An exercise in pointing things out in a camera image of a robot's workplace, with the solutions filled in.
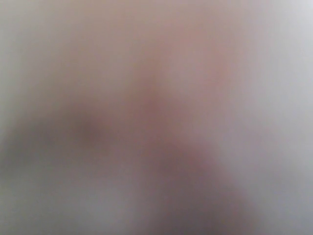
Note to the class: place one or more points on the pink plush teddy bear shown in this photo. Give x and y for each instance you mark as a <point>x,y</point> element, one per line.
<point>156,117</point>

